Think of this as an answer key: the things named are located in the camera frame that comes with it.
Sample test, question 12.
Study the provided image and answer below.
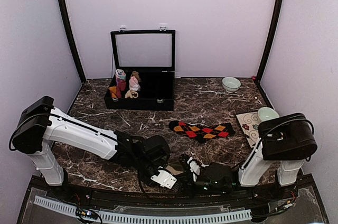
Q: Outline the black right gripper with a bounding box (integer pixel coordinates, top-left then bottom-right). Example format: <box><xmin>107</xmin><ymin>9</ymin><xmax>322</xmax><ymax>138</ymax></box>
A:
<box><xmin>176</xmin><ymin>173</ymin><xmax>230</xmax><ymax>201</ymax></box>

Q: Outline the striped beige maroon sock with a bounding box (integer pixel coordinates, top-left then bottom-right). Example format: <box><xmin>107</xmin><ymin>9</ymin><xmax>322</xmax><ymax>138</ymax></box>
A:
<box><xmin>166</xmin><ymin>162</ymin><xmax>187</xmax><ymax>175</ymax></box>

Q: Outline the black argyle orange red sock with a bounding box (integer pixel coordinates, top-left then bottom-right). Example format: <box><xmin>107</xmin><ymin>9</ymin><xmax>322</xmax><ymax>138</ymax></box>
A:
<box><xmin>168</xmin><ymin>120</ymin><xmax>236</xmax><ymax>144</ymax></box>

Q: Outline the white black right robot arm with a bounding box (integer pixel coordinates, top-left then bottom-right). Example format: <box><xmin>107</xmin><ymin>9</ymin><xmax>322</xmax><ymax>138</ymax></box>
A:
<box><xmin>183</xmin><ymin>113</ymin><xmax>317</xmax><ymax>200</ymax></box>

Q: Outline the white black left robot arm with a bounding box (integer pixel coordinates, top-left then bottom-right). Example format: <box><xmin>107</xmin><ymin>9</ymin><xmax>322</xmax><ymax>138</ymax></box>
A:
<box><xmin>8</xmin><ymin>96</ymin><xmax>181</xmax><ymax>201</ymax></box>

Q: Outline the square floral plate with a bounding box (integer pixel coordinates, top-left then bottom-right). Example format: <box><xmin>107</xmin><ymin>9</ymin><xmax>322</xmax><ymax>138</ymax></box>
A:
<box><xmin>236</xmin><ymin>111</ymin><xmax>261</xmax><ymax>148</ymax></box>

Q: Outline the small circuit board right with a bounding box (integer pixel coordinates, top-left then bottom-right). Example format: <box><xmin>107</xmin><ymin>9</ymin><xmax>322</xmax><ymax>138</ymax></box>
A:
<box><xmin>276</xmin><ymin>201</ymin><xmax>295</xmax><ymax>211</ymax></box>

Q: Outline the small circuit board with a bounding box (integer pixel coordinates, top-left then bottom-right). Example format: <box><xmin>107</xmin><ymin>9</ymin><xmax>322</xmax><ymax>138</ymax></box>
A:
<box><xmin>276</xmin><ymin>201</ymin><xmax>295</xmax><ymax>211</ymax></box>
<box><xmin>75</xmin><ymin>208</ymin><xmax>99</xmax><ymax>221</ymax></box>

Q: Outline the small circuit board left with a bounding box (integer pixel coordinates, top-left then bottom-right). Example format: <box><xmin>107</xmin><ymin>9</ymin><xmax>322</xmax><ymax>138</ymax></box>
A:
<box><xmin>75</xmin><ymin>208</ymin><xmax>99</xmax><ymax>221</ymax></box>

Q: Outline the beige rolled sock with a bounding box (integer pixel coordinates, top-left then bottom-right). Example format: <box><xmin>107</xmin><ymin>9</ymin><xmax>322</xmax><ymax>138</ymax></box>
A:
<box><xmin>125</xmin><ymin>89</ymin><xmax>139</xmax><ymax>99</ymax></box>

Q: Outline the pale green bowl on plate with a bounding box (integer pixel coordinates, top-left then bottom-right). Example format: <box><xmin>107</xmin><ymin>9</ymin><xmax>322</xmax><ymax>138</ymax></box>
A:
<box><xmin>257</xmin><ymin>107</ymin><xmax>279</xmax><ymax>122</ymax></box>

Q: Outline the pink white rolled sock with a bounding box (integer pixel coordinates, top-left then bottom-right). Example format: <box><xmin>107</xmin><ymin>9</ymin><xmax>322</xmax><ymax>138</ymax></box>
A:
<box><xmin>129</xmin><ymin>76</ymin><xmax>140</xmax><ymax>91</ymax></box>

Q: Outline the orange rolled sock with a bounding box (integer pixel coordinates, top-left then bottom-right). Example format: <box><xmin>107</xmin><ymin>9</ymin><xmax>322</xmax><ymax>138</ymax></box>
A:
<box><xmin>108</xmin><ymin>86</ymin><xmax>118</xmax><ymax>98</ymax></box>

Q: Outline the magenta rolled sock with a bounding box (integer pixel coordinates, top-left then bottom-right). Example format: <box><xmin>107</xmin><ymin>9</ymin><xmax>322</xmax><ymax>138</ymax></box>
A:
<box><xmin>116</xmin><ymin>79</ymin><xmax>126</xmax><ymax>98</ymax></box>

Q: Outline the pale green bowl at back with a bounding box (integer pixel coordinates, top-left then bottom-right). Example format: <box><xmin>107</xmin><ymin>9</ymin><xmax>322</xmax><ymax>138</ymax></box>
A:
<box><xmin>222</xmin><ymin>77</ymin><xmax>241</xmax><ymax>93</ymax></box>

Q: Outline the brown rolled sock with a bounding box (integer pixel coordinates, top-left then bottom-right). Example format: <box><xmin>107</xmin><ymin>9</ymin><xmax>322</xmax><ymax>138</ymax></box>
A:
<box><xmin>132</xmin><ymin>71</ymin><xmax>142</xmax><ymax>82</ymax></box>

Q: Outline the multicolour rolled sock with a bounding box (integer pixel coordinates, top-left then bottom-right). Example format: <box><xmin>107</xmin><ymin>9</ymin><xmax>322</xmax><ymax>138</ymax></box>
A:
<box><xmin>115</xmin><ymin>69</ymin><xmax>126</xmax><ymax>81</ymax></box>

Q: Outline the black box with glass lid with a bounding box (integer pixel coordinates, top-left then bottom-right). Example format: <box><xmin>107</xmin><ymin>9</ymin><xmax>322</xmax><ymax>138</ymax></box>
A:
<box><xmin>104</xmin><ymin>29</ymin><xmax>176</xmax><ymax>111</ymax></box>

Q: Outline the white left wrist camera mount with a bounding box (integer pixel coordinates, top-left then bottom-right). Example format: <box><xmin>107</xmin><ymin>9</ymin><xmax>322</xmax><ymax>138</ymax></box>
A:
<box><xmin>151</xmin><ymin>170</ymin><xmax>177</xmax><ymax>189</ymax></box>

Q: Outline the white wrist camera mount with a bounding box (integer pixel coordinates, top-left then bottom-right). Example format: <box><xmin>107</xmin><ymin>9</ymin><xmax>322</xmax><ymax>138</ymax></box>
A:
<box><xmin>187</xmin><ymin>157</ymin><xmax>201</xmax><ymax>182</ymax></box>
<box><xmin>151</xmin><ymin>170</ymin><xmax>177</xmax><ymax>189</ymax></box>

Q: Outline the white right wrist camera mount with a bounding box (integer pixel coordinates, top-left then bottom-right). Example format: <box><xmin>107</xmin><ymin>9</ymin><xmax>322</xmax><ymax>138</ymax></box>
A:
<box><xmin>187</xmin><ymin>157</ymin><xmax>201</xmax><ymax>182</ymax></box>

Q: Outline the white slotted cable duct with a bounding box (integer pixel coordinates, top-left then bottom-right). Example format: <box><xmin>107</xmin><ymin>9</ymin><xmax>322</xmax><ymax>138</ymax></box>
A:
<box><xmin>33</xmin><ymin>196</ymin><xmax>252</xmax><ymax>223</ymax></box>

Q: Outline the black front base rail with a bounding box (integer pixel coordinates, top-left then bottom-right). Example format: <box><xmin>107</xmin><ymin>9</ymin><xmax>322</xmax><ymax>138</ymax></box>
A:
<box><xmin>29</xmin><ymin>175</ymin><xmax>298</xmax><ymax>209</ymax></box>

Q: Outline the black left frame post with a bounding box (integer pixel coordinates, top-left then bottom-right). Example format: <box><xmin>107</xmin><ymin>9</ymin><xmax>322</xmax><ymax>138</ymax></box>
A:
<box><xmin>58</xmin><ymin>0</ymin><xmax>87</xmax><ymax>84</ymax></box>

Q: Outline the black frame post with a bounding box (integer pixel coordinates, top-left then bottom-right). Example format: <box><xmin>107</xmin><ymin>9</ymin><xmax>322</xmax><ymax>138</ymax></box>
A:
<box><xmin>58</xmin><ymin>0</ymin><xmax>87</xmax><ymax>84</ymax></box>
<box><xmin>256</xmin><ymin>0</ymin><xmax>283</xmax><ymax>84</ymax></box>

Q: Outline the black right frame post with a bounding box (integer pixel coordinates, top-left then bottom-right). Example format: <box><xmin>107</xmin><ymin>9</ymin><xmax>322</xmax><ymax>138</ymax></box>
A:
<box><xmin>256</xmin><ymin>0</ymin><xmax>283</xmax><ymax>84</ymax></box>

